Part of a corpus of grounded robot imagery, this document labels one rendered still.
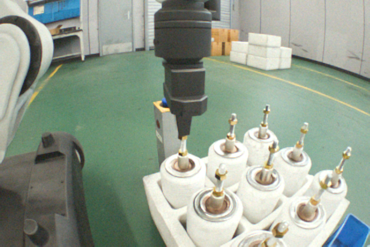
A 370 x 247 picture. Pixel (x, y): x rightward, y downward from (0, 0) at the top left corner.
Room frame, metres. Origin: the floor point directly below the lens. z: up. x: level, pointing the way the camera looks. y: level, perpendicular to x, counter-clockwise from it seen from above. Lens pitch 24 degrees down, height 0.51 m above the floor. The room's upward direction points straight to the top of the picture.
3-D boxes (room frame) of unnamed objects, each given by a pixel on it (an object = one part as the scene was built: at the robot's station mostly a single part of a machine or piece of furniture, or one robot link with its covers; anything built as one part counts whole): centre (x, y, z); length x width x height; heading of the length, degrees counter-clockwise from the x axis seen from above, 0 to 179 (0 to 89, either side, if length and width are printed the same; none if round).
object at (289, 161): (0.30, -0.26, 0.25); 0.08 x 0.08 x 0.01
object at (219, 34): (4.14, -0.74, 0.45); 0.30 x 0.24 x 0.30; 31
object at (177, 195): (0.29, 0.00, 0.16); 0.10 x 0.10 x 0.18
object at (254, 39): (2.85, -1.28, 0.45); 0.39 x 0.39 x 0.18; 30
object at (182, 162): (0.29, 0.00, 0.26); 0.02 x 0.02 x 0.03
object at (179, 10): (0.31, 0.00, 0.57); 0.11 x 0.11 x 0.11; 29
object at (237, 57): (3.22, -1.07, 0.09); 0.39 x 0.39 x 0.18; 30
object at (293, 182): (0.30, -0.26, 0.16); 0.10 x 0.10 x 0.18
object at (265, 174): (0.24, -0.16, 0.26); 0.02 x 0.02 x 0.03
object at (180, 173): (0.29, 0.00, 0.25); 0.08 x 0.08 x 0.01
